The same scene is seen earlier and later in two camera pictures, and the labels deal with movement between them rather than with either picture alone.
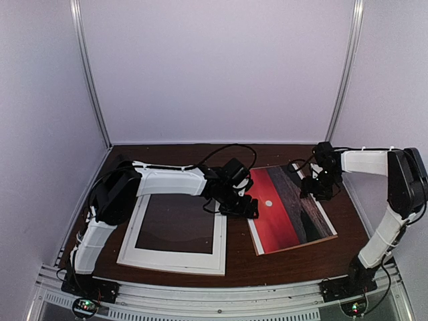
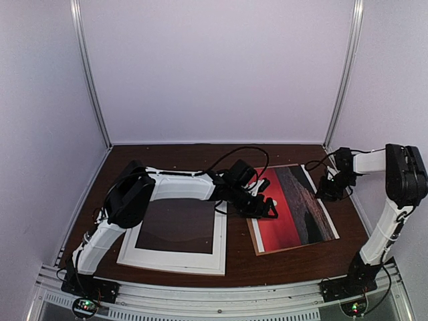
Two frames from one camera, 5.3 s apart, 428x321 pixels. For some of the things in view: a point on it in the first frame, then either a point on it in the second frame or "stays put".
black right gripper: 307,187 to 324,191
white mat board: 170,257 stays put
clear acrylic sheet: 177,223 stays put
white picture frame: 178,233 stays put
